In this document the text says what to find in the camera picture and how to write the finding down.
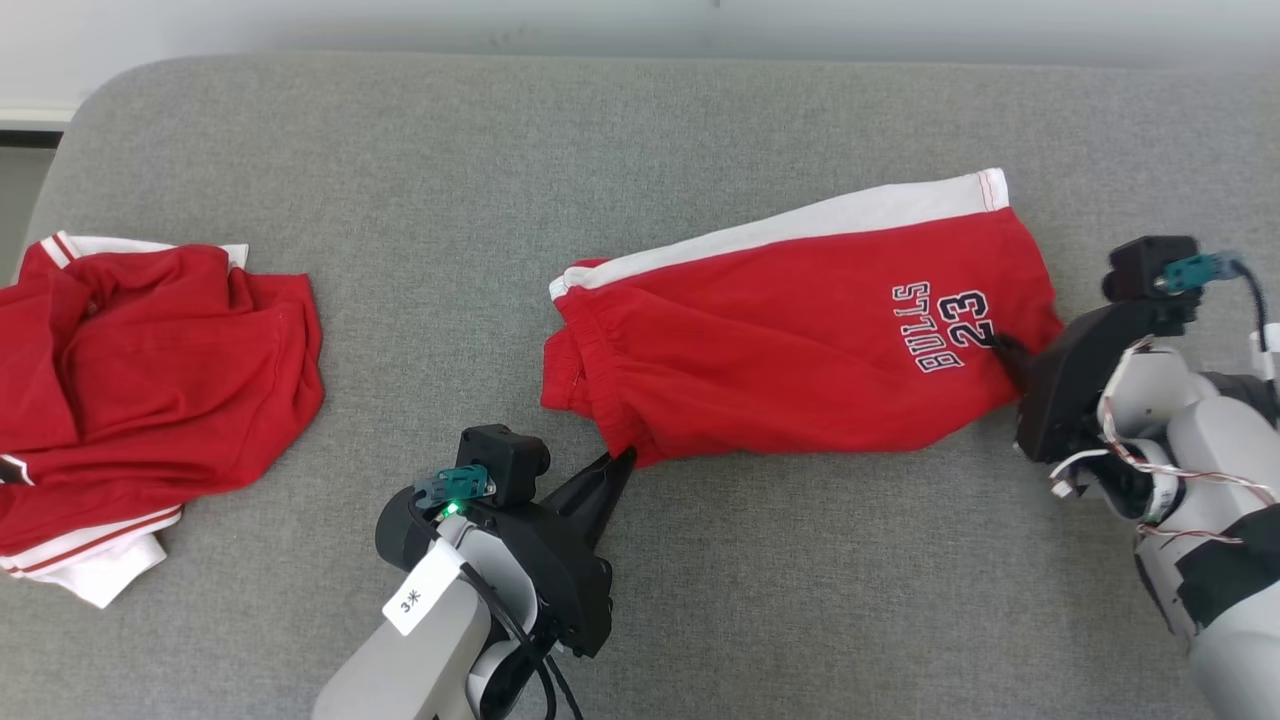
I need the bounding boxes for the teal left camera connector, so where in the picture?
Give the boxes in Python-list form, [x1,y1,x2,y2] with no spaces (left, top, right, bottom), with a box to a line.
[413,463,496,509]

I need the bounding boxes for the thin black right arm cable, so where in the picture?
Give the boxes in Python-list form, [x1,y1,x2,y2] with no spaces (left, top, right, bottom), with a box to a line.
[1232,258,1279,353]

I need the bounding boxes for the red Bulls 23 shorts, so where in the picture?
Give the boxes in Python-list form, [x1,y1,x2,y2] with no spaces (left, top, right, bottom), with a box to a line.
[540,168,1066,469]

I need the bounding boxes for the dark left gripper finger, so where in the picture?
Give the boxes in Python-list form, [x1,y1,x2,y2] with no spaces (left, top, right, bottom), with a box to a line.
[545,447,635,513]
[560,457,638,546]

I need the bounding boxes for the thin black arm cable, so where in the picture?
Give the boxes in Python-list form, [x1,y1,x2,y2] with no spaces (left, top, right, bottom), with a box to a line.
[430,515,586,720]
[1232,258,1279,353]

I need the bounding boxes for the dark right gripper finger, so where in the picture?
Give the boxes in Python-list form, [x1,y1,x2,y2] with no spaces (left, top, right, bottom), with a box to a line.
[990,335,1041,388]

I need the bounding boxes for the red white wire bundle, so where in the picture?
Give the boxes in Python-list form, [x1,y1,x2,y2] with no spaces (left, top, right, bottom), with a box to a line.
[1050,340,1280,546]

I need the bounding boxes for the white paper label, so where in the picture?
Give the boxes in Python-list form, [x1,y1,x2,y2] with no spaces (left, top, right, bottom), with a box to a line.
[383,540,466,637]

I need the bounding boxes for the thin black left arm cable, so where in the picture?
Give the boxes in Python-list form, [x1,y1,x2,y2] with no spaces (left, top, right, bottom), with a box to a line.
[430,515,586,720]

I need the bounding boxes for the white baseboard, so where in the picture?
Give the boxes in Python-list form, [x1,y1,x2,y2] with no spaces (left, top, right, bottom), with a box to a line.
[0,100,79,131]

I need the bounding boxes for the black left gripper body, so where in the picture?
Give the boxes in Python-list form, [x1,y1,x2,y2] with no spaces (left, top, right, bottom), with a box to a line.
[455,500,616,661]

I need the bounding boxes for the grey fabric sofa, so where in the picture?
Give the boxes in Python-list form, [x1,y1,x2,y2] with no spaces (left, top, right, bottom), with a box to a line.
[0,52,1280,720]

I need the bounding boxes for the teal right camera connector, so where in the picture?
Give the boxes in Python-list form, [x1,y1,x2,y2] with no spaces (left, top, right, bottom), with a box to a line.
[1160,253,1241,294]

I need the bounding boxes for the teal camera connector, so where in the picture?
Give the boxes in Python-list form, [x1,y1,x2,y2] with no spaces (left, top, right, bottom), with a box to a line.
[1160,253,1241,294]
[413,463,496,509]

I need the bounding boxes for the red Bulls 23 jersey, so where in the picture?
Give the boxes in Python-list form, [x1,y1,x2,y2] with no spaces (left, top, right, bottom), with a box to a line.
[0,232,326,609]

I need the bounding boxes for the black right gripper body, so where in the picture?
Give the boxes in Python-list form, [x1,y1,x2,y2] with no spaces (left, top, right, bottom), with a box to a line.
[1015,303,1201,466]

